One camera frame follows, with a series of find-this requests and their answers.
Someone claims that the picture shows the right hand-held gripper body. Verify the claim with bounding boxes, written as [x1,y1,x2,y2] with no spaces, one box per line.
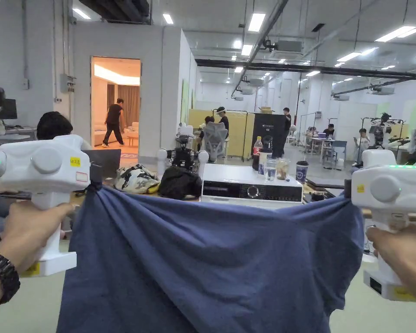
[344,149,416,301]

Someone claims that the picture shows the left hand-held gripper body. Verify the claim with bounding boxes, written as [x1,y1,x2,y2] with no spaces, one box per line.
[0,134,103,277]

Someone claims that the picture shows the dark blue shirt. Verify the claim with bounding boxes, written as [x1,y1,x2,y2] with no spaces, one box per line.
[56,183,366,333]

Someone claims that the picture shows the person's left forearm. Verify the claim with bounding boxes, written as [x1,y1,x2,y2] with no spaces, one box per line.
[0,250,22,314]

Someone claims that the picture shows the person's left hand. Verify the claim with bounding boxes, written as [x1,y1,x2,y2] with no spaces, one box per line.
[0,200,75,275]

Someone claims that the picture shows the person's right hand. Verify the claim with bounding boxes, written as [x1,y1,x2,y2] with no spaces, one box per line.
[365,224,416,313]

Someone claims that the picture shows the robot on rack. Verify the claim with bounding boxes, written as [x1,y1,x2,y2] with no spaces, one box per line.
[360,112,410,150]

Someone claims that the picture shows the blue chair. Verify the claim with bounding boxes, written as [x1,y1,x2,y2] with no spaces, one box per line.
[323,140,348,170]

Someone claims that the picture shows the dark laptop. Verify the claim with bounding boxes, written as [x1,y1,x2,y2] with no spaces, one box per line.
[81,149,122,180]

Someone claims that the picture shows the black monitor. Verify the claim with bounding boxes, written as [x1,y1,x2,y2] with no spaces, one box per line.
[1,98,18,121]

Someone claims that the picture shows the black and white patterned bag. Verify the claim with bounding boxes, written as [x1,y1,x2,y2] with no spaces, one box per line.
[114,164,161,194]

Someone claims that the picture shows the black cabinet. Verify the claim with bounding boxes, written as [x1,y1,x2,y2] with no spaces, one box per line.
[253,107,287,159]

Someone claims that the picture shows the small humanoid robot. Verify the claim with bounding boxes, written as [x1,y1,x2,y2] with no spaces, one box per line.
[157,125,210,176]

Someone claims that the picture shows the bed with pale green sheet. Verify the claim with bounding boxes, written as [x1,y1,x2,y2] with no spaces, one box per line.
[0,239,416,333]

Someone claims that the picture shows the white washing machine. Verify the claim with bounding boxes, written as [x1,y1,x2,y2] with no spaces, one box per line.
[200,136,310,211]

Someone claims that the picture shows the grey office chair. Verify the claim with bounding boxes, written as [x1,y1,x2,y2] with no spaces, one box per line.
[200,121,229,163]

